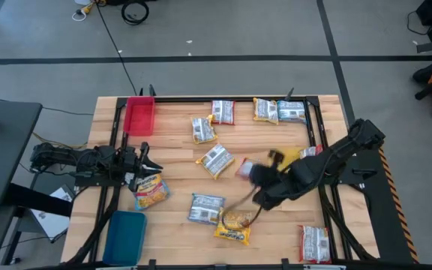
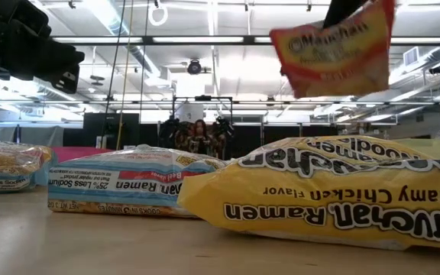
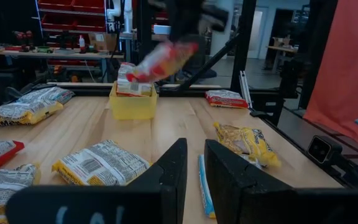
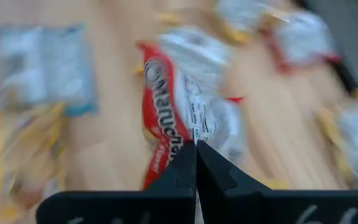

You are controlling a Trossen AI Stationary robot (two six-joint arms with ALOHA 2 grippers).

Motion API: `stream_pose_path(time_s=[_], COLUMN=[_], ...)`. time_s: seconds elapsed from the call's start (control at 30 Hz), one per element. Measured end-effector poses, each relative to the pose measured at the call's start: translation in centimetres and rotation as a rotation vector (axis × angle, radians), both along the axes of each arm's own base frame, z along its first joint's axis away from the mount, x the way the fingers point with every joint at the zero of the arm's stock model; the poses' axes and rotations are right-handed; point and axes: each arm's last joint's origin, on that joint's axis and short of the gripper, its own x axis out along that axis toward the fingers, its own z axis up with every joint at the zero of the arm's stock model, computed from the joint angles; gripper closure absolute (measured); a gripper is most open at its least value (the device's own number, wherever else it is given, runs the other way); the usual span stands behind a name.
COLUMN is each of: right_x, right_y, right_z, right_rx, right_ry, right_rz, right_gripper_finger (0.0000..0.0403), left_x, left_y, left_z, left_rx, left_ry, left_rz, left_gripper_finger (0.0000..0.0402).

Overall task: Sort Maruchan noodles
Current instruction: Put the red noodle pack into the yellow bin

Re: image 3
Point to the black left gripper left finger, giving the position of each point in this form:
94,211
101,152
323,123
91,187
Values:
104,205

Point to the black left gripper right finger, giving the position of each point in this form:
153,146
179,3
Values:
259,205

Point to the blue Maruchan ramen packet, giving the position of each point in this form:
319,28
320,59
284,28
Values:
205,186
48,93

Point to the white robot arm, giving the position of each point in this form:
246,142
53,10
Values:
127,15

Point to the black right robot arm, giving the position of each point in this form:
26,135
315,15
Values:
205,63

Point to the black webcam box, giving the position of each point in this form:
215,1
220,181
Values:
320,150

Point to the cardboard box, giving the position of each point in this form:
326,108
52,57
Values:
102,42

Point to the wooden background table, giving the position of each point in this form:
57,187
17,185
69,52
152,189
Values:
283,48

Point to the white spray bottle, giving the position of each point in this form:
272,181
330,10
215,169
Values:
81,43

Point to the red storage bin rack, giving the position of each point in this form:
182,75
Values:
73,21

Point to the cluttered workbench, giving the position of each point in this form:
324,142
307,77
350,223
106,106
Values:
57,55

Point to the green tool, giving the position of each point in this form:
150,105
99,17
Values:
44,49

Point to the orange curtain panel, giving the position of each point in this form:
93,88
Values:
346,77

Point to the red black power tool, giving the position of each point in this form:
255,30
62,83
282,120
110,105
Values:
23,35

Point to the black aluminium rig frame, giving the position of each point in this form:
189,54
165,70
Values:
244,46

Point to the silver aluminium rail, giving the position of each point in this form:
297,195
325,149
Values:
245,90

